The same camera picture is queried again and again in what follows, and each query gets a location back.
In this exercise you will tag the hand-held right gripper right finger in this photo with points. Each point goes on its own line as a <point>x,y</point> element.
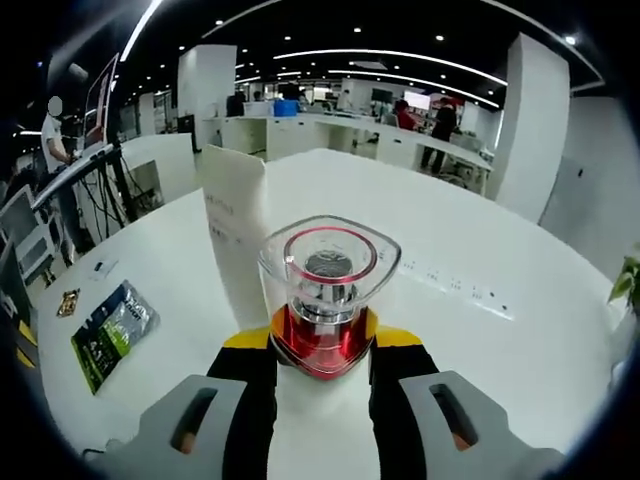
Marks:
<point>390,400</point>

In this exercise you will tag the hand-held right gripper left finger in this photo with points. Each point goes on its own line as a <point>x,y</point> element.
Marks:
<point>255,400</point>

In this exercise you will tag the large red-collar skincare bottle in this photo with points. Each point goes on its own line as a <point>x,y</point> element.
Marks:
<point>330,300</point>

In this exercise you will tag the green silver skincare pouch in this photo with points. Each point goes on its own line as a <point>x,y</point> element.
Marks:
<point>112,335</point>

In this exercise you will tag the white skincare tube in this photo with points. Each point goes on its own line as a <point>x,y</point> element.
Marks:
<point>235,210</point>

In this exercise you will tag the small white skincare sachet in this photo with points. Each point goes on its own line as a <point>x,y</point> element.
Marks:
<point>103,268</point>

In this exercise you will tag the gold foil skincare sachet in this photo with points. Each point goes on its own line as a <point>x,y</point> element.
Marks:
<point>68,302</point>

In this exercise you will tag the blue storage bin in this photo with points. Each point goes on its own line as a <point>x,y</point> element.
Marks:
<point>286,108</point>

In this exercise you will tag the table socket strip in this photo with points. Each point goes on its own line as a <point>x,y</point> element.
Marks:
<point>460,287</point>

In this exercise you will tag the white side desk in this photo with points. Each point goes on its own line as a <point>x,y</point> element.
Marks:
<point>160,170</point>

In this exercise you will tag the black monitor stand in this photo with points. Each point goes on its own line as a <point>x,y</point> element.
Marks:
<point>107,195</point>

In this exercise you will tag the potted green plant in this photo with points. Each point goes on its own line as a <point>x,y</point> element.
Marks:
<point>625,285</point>

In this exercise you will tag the long white counter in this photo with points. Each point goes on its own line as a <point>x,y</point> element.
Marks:
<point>350,135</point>

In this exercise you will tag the white stand tray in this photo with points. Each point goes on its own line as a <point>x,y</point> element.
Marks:
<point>75,170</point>

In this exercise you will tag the white square pillar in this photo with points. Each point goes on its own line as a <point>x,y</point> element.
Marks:
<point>530,130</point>
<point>207,95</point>

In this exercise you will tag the monitor with red screen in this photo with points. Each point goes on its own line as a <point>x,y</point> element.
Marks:
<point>102,100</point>

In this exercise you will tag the bright wall screen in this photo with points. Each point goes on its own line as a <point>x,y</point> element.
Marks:
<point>416,99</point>

